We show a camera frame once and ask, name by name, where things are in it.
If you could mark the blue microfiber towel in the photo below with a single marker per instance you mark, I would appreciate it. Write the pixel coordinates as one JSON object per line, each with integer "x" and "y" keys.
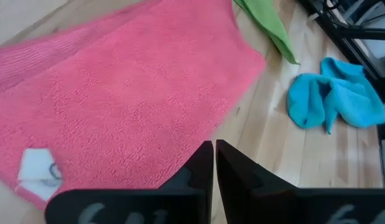
{"x": 351, "y": 99}

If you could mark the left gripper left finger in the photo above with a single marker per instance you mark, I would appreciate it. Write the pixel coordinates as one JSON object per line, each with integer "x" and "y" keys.
{"x": 180, "y": 205}

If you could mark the black aluminium table frame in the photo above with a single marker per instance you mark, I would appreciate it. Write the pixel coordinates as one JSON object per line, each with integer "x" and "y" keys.
{"x": 367, "y": 33}

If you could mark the green microfiber towel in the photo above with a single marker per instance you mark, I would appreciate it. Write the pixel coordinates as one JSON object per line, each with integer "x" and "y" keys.
{"x": 267, "y": 21}

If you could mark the pink microfiber towel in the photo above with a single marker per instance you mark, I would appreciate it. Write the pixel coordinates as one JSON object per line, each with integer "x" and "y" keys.
{"x": 117, "y": 93}

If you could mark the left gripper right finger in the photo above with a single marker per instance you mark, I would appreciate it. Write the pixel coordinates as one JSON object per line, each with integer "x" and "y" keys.
{"x": 258, "y": 202}

